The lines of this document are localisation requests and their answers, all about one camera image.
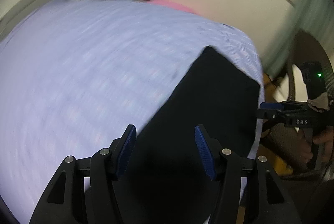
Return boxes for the purple floral bed sheet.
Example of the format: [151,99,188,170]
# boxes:
[1,0,263,223]

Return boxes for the person's right hand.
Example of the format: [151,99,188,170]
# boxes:
[298,126,333,166]

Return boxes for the black tracker box green light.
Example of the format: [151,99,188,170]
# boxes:
[299,62,326,100]

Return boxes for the black pants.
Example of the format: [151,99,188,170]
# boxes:
[113,47,260,223]

